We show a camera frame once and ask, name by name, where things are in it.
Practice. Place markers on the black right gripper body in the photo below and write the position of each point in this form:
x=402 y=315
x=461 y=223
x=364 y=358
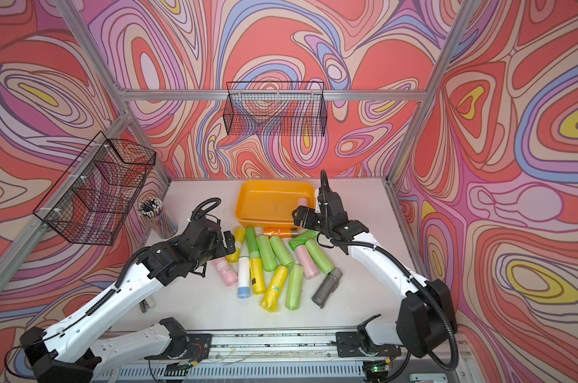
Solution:
x=314 y=220

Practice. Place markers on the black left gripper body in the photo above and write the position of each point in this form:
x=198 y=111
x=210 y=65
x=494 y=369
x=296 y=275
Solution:
x=220 y=249

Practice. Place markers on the light green roll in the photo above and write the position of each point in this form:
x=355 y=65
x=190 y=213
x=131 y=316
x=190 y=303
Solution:
x=266 y=253
x=294 y=288
x=284 y=256
x=321 y=260

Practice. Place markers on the grey trash bag roll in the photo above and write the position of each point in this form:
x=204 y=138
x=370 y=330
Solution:
x=327 y=287

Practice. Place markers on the orange plastic storage box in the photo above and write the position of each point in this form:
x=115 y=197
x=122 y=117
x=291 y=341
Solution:
x=270 y=203

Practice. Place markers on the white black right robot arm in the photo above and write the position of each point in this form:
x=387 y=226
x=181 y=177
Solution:
x=425 y=324

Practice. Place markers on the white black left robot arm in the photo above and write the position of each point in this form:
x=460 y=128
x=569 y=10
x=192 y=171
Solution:
x=73 y=350

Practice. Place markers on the green roll with label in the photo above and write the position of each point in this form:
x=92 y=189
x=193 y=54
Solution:
x=302 y=239

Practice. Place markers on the yellow trash bag roll upper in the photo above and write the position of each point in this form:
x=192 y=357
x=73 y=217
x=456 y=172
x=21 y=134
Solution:
x=239 y=236

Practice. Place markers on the white blue trash bag roll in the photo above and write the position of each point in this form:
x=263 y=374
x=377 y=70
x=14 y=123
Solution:
x=244 y=280

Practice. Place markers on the green yellow trash bag roll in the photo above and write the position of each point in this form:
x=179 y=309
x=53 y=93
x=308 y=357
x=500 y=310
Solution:
x=255 y=263

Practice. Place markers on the yellow trash bag roll lower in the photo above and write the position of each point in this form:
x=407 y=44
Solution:
x=270 y=300

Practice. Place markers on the cup of pens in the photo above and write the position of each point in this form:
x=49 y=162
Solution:
x=153 y=211

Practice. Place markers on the black wire basket left wall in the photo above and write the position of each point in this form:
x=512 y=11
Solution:
x=101 y=193

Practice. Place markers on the black wire basket wall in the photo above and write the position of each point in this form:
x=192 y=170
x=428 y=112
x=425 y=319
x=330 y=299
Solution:
x=275 y=108
x=101 y=193

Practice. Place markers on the black wire basket back wall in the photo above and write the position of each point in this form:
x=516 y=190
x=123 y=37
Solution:
x=275 y=108

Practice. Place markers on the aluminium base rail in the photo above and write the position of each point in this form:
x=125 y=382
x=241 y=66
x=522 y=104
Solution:
x=228 y=346

